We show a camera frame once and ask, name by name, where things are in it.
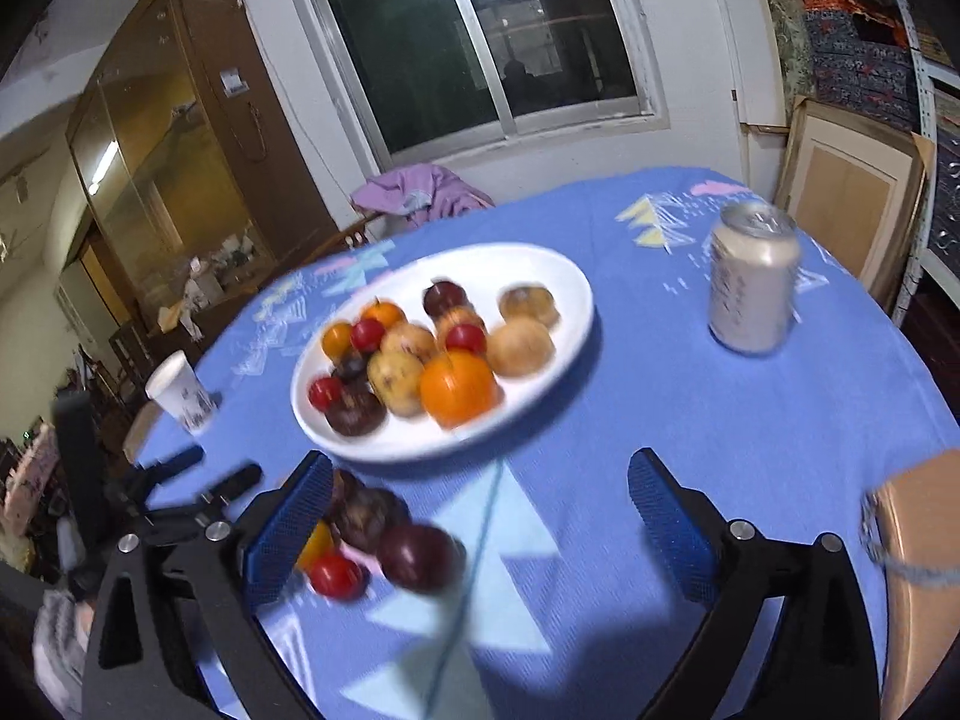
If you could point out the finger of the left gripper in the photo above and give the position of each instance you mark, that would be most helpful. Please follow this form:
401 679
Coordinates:
142 479
209 505

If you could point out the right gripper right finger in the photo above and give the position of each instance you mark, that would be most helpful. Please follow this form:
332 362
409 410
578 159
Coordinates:
821 659

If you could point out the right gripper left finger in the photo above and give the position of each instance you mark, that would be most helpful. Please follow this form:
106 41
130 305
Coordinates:
168 602

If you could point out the dark water chestnut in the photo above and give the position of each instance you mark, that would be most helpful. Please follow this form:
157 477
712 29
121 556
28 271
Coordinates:
351 368
366 516
357 412
346 485

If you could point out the small red cherry tomato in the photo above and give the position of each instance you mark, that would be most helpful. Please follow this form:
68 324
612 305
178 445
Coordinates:
324 391

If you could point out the orange yellow tomato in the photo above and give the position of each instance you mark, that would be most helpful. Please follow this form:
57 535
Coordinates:
336 341

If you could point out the dark purple plum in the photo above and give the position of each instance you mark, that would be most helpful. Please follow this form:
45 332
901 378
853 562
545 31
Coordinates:
442 296
419 558

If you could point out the beige blotched fruit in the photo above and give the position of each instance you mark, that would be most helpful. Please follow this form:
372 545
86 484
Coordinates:
395 377

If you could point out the large orange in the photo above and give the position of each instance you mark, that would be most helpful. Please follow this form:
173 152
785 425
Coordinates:
385 312
457 387

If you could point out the tan round fruit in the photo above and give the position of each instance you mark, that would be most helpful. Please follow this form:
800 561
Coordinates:
519 347

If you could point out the pale blotched fruit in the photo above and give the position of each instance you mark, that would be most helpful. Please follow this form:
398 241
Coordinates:
533 301

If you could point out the speckled tan fruit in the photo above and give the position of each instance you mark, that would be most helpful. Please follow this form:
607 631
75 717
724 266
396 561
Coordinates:
411 339

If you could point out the striped orange pepino fruit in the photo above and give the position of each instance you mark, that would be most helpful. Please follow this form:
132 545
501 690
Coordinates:
458 315

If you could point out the grey knit sleeve forearm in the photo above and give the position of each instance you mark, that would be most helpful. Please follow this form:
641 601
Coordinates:
59 646

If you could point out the person's left hand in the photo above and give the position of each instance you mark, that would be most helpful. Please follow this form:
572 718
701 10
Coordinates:
82 575

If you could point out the white paper cup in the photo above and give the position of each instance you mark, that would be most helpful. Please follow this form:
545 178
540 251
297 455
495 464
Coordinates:
176 389

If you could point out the tan leather wallet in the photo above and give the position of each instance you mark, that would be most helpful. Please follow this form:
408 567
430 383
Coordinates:
909 527

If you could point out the blue printed tablecloth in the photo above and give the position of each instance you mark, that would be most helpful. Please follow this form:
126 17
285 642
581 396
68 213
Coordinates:
566 610

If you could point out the wooden chair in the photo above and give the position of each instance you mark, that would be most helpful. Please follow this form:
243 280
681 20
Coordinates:
354 236

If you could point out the wooden glass display cabinet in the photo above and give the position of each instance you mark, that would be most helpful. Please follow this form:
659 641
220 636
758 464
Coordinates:
181 143

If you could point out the white round plate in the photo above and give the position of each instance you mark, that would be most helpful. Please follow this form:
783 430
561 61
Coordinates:
485 271

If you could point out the purple cloth on chair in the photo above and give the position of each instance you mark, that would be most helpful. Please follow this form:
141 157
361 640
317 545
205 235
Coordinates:
419 194

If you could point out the white beverage can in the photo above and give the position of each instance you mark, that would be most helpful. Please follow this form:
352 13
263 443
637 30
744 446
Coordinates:
755 257

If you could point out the sliding glass window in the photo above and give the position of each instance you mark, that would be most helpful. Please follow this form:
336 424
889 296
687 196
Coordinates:
425 80

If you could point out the storage shelf with boxes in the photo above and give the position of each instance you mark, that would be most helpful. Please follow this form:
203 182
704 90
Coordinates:
880 58

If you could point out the leaning picture frame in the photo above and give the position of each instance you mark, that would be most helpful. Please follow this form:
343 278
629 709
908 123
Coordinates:
855 186

